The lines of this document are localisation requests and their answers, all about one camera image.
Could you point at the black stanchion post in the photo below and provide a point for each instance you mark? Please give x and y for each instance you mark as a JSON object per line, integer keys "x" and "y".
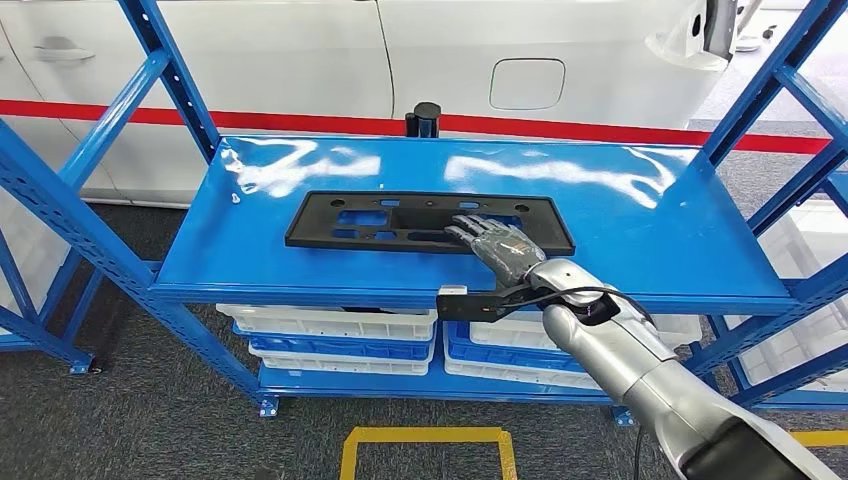
{"x": 427, "y": 116}

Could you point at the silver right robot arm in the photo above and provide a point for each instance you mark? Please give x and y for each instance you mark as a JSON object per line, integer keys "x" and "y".
{"x": 662, "y": 391}

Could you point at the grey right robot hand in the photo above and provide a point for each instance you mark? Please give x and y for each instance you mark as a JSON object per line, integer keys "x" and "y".
{"x": 507, "y": 248}

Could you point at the white car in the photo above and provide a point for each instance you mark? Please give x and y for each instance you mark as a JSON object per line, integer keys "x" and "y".
{"x": 298, "y": 53}

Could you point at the black plastic panel part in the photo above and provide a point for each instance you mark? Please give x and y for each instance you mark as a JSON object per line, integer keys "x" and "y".
{"x": 311, "y": 232}

